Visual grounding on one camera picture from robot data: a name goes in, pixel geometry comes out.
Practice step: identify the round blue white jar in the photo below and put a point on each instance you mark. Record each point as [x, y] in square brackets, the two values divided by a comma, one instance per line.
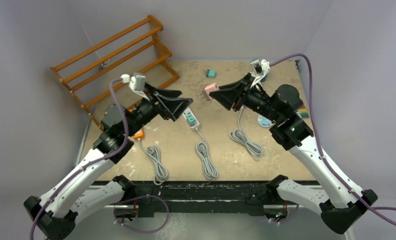
[264, 78]

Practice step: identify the dark blue charger plug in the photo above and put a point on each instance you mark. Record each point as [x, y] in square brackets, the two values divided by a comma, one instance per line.
[190, 120]

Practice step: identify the teal charger plug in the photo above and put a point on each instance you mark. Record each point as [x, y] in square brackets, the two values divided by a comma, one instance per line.
[210, 73]

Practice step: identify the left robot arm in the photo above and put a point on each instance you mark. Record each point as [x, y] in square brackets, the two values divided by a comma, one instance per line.
[57, 212]

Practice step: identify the white power strip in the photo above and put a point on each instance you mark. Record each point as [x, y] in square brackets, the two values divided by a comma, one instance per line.
[188, 111]

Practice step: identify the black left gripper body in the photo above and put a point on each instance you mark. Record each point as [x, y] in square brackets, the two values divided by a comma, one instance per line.
[151, 100]

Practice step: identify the orange power strip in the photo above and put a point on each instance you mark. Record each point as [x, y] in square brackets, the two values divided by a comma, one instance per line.
[139, 135]

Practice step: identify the wooden shoe rack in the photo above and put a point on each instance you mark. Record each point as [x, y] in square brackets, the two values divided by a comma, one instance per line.
[162, 54]

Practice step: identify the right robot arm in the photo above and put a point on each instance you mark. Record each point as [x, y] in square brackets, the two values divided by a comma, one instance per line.
[340, 202]

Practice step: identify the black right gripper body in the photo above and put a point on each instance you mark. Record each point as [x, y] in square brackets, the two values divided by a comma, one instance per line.
[245, 90]

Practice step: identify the pink charger plug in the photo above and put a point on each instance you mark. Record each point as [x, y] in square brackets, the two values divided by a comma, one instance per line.
[205, 91]

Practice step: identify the coloured marker pen set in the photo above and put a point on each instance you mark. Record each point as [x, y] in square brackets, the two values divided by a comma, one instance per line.
[303, 112]

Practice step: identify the blue white oval toy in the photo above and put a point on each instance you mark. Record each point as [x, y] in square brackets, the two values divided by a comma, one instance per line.
[264, 122]

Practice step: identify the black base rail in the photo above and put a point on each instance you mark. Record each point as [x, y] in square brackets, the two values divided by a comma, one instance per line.
[254, 198]

